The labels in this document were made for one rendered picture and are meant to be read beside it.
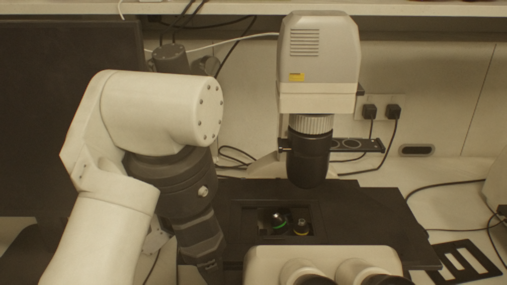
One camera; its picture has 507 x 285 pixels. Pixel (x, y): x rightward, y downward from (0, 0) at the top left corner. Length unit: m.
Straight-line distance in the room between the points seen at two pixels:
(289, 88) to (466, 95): 0.86
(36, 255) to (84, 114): 0.65
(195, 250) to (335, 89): 0.27
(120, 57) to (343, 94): 0.33
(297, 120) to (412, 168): 0.77
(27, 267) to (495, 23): 1.43
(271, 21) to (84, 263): 0.99
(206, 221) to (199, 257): 0.04
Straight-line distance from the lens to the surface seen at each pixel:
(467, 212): 1.13
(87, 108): 0.37
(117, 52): 0.60
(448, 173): 1.28
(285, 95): 0.50
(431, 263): 0.65
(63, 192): 0.74
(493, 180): 1.15
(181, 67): 0.39
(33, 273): 0.94
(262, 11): 0.81
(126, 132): 0.36
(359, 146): 0.58
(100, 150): 0.37
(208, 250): 0.45
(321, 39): 0.49
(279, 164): 0.79
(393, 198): 0.76
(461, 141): 1.36
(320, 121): 0.52
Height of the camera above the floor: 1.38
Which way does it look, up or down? 29 degrees down
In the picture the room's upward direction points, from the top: straight up
